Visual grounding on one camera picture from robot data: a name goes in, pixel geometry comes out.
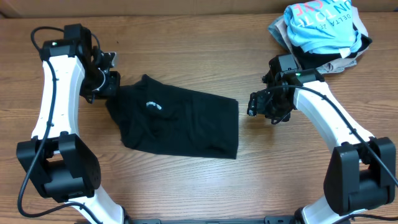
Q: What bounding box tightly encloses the black t-shirt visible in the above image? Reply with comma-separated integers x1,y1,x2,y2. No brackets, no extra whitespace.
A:
106,75,239,159

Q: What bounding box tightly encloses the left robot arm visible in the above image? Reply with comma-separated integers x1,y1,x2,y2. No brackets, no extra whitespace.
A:
16,24,131,223

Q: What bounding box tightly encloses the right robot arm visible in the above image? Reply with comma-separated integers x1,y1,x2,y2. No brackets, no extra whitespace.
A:
247,54,397,224

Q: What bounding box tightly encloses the black folded garment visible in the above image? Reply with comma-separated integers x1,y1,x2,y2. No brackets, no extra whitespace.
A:
292,34,373,70

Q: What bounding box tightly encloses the beige folded garment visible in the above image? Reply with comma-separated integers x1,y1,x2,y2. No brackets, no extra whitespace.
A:
268,1,372,73

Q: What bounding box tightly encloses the light blue printed t-shirt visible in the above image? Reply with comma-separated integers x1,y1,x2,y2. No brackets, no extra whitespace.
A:
284,0,362,54

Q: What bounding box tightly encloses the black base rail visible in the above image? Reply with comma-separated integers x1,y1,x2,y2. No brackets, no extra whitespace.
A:
125,215,302,224

